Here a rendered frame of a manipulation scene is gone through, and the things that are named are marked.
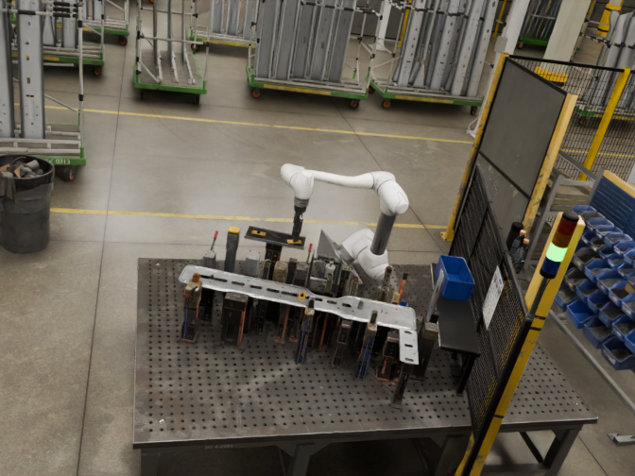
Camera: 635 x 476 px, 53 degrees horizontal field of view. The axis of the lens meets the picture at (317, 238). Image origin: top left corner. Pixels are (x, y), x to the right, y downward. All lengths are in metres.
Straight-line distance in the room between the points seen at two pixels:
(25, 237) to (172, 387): 2.66
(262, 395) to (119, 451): 1.04
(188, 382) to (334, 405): 0.78
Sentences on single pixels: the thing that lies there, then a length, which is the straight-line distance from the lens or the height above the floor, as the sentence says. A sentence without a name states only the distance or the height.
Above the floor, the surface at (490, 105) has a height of 1.51.
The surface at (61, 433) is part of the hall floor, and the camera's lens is 4.23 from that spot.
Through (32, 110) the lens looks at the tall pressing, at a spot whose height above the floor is 0.60.
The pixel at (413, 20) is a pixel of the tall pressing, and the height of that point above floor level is 1.40.
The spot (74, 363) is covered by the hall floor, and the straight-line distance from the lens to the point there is 4.68.
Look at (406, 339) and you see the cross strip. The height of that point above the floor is 1.00.
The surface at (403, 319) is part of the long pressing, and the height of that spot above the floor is 1.00.
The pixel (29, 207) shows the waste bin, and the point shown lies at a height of 0.45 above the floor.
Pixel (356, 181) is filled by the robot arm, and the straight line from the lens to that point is 3.88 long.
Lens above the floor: 3.06
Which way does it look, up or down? 29 degrees down
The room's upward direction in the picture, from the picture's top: 11 degrees clockwise
